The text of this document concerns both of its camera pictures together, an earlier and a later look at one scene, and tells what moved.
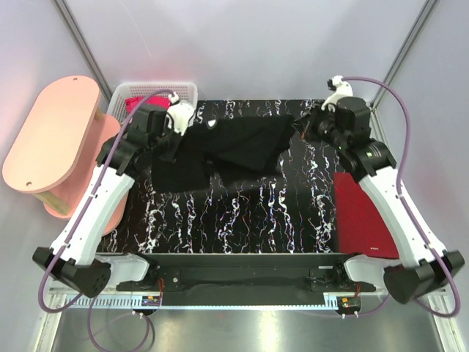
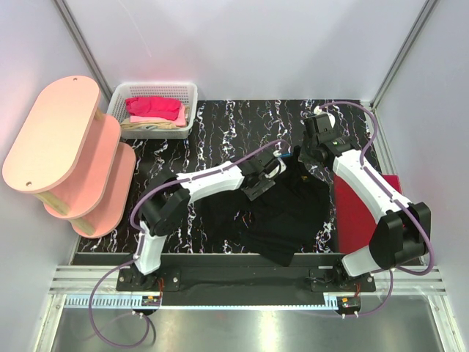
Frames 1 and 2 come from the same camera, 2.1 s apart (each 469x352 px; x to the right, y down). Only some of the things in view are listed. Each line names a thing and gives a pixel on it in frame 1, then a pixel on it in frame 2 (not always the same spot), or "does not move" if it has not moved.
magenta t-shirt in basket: [162, 102] does not move
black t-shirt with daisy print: [215, 148] → [284, 220]
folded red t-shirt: [361, 227] does not move
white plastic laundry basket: [125, 95] does not move
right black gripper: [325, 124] → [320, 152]
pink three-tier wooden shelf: [58, 154] does not move
